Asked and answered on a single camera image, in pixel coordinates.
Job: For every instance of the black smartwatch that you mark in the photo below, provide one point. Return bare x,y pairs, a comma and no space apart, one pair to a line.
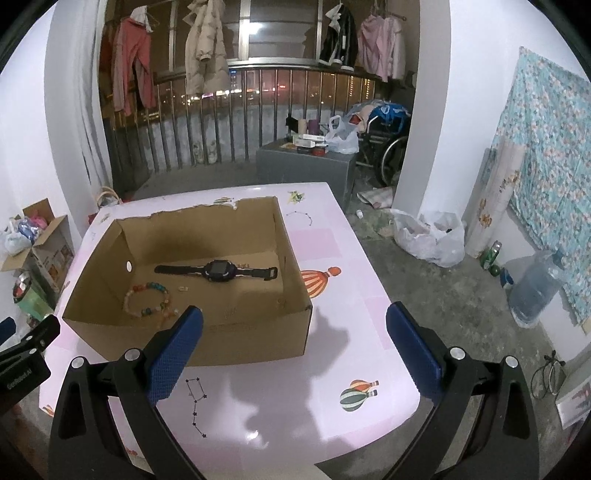
216,270

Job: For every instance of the printed white box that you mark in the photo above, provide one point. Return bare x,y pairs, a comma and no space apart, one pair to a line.
575,404

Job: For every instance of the white curtain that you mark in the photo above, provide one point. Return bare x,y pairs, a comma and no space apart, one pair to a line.
85,115

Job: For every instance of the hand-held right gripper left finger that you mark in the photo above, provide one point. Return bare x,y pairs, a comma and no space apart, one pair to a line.
178,355

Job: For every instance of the open cardboard box of clutter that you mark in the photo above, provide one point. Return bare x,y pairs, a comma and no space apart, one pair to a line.
46,249

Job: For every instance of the hanging pink red clothes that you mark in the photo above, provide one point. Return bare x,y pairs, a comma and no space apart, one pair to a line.
136,60

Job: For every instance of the red tin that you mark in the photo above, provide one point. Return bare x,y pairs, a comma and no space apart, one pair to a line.
319,150

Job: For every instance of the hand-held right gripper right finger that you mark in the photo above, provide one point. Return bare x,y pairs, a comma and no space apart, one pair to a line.
413,350

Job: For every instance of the purple cup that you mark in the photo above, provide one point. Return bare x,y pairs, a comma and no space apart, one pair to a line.
314,127

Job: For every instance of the floral printed cloth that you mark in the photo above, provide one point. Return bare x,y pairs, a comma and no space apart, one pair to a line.
545,161

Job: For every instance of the pink paper bag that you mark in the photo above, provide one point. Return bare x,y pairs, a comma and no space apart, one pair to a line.
376,198

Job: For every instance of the hanging beige coat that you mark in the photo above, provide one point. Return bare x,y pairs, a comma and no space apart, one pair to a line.
205,46

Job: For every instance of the rolled printed mat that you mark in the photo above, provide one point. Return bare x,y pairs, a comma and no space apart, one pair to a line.
496,198

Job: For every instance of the hanging black white jacket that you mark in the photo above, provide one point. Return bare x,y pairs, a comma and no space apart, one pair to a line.
337,41

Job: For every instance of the white shoe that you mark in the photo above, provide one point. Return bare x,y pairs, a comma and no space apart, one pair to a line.
199,153
212,151

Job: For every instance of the beige cylinder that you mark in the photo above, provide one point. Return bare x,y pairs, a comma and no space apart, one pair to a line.
303,126

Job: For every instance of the large white plastic bag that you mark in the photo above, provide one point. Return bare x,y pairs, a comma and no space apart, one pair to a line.
429,240

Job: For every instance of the brown cardboard box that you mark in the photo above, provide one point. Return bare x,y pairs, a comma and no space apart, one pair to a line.
258,323

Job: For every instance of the small knotted white bag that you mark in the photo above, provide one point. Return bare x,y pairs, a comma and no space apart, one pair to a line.
16,240

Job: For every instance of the wheelchair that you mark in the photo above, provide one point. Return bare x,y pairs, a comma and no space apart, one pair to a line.
383,147

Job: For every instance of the metal balcony railing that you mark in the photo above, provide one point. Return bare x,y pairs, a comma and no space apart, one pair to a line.
231,129

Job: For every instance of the white flat box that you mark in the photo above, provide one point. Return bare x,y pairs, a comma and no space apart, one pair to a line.
307,140

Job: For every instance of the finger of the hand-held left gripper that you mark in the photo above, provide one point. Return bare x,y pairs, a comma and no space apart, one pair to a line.
6,328
39,334

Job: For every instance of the green box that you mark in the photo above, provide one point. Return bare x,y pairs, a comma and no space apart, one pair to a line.
34,302

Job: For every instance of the blue capped bottle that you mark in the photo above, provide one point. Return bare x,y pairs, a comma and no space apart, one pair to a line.
506,278

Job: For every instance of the hanging pale pink shirts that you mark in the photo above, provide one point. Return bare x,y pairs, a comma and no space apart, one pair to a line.
383,46

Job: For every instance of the grey cabinet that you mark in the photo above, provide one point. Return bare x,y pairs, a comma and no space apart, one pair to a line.
300,175

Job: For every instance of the green bottle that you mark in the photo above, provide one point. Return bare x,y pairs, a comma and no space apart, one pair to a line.
491,258

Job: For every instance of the clear water jug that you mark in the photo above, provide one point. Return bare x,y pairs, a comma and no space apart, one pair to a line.
535,290

